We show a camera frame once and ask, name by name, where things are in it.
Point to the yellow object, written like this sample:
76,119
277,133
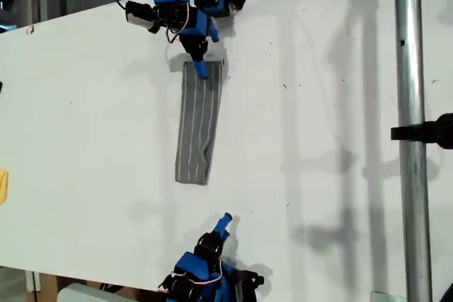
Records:
3,185

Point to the wooden table leg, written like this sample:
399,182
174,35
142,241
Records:
47,288

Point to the black clamp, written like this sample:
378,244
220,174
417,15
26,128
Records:
424,132

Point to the grey white-striped towel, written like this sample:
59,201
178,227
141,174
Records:
198,125

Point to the black camera box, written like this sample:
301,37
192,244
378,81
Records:
138,15
247,284

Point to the white box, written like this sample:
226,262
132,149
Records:
88,295

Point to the steel post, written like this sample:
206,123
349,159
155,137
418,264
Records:
410,68

